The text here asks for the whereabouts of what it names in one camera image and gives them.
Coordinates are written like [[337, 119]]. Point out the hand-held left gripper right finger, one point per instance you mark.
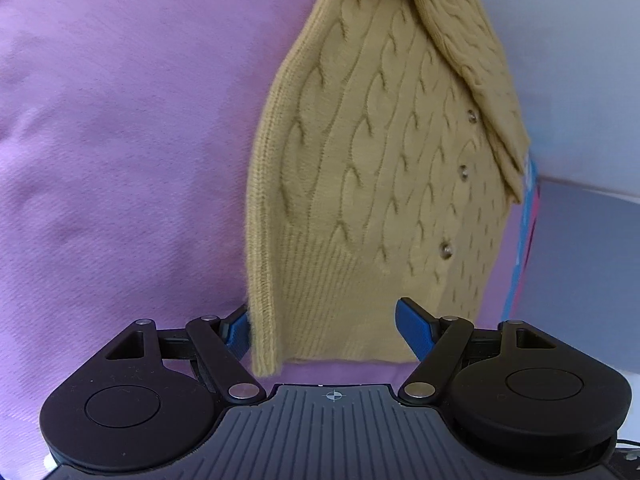
[[415, 327]]

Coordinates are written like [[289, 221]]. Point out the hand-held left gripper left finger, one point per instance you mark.
[[239, 335]]

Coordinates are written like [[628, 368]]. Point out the light blue patterned cloth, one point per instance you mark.
[[522, 240]]

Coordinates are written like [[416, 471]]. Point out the pink floral bed sheet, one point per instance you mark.
[[125, 160]]

